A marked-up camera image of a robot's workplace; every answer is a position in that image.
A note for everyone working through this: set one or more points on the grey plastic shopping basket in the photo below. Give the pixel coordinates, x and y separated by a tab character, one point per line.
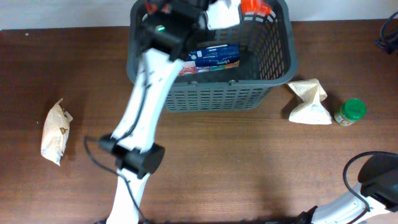
267	59

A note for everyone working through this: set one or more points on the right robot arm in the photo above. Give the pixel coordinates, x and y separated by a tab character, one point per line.
374	194

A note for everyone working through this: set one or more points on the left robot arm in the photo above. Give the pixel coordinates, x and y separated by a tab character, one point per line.
161	34

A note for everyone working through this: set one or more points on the blue pasta box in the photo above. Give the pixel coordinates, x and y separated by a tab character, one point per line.
211	59

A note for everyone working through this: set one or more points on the green lid jar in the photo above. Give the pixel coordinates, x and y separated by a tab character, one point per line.
350	112

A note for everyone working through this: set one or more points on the cream folded paper bag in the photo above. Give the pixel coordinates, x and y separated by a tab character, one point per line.
310	110

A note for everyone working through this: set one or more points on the beige snack bag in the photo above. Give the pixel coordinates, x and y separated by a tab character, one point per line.
55	133

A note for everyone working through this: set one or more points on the orange spaghetti packet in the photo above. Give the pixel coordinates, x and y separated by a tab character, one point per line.
256	6

